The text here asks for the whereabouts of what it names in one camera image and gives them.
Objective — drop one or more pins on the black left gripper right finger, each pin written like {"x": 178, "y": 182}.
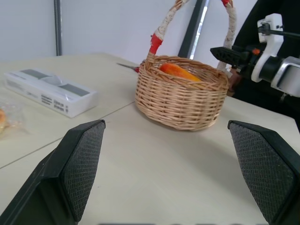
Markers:
{"x": 264, "y": 168}

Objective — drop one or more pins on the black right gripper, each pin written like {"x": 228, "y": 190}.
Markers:
{"x": 248, "y": 62}

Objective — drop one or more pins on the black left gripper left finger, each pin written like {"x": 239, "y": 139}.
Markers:
{"x": 77, "y": 168}

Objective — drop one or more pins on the person's bare hand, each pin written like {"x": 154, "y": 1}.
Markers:
{"x": 232, "y": 82}

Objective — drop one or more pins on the orange mango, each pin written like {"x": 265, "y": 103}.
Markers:
{"x": 178, "y": 71}

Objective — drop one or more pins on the white rectangular box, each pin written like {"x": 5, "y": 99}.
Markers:
{"x": 47, "y": 90}

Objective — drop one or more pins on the clear plastic bag with bread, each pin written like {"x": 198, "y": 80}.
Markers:
{"x": 9, "y": 117}

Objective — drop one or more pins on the grey metal pole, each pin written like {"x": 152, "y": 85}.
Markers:
{"x": 57, "y": 25}

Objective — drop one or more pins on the dark window frame post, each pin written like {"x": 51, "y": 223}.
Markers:
{"x": 193, "y": 28}

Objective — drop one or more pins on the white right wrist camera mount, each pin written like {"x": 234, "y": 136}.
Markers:
{"x": 273, "y": 42}

